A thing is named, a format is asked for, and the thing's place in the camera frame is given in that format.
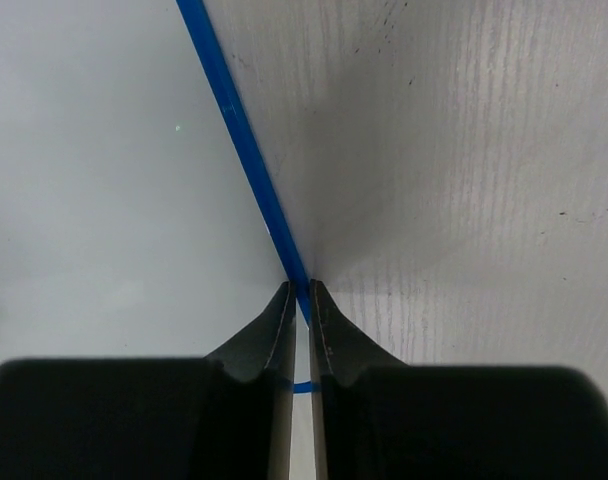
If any blue-framed small whiteboard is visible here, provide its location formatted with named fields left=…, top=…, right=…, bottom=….
left=0, top=0, right=318, bottom=480

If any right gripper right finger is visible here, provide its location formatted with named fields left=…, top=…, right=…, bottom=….
left=309, top=280, right=608, bottom=479

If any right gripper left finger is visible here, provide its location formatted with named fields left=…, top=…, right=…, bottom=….
left=0, top=282, right=296, bottom=479

